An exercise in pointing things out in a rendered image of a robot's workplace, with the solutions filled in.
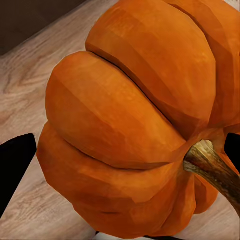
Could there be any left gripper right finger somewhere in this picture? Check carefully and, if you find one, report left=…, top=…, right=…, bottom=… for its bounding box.
left=224, top=133, right=240, bottom=173

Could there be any pumpkin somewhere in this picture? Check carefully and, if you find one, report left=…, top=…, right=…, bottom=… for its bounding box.
left=36, top=0, right=240, bottom=240

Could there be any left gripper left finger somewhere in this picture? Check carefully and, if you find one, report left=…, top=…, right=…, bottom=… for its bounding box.
left=0, top=133, right=37, bottom=219

